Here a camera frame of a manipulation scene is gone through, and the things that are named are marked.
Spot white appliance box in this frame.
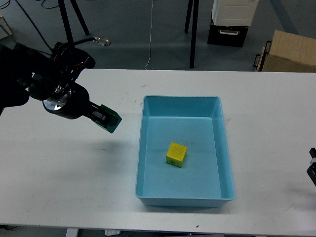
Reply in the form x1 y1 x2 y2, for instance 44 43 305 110
212 0 259 27

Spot black table legs left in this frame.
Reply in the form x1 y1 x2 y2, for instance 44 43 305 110
57 0 90 44

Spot light blue plastic bin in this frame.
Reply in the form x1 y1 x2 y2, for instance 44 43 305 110
135 96 235 207

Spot white hanging cord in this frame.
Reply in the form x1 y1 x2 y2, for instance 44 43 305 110
144 0 154 71

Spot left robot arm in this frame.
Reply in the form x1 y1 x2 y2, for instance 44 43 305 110
0 43 113 126

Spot green wooden cube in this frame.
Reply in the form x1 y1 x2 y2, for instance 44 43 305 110
95 105 122 133

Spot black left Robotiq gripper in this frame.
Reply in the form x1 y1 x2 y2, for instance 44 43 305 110
42 83 108 125

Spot yellow wooden cube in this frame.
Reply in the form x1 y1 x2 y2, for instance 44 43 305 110
166 142 188 167

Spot black storage box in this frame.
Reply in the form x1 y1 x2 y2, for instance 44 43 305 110
207 20 249 47

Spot cardboard box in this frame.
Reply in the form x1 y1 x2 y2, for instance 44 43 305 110
258 30 316 73

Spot black table legs right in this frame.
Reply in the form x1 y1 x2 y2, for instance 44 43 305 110
184 0 199 69

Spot black table legs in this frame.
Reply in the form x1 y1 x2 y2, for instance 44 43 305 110
184 0 199 69
57 0 90 44

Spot grey metal stand left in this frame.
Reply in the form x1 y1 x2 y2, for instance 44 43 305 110
0 15 16 43

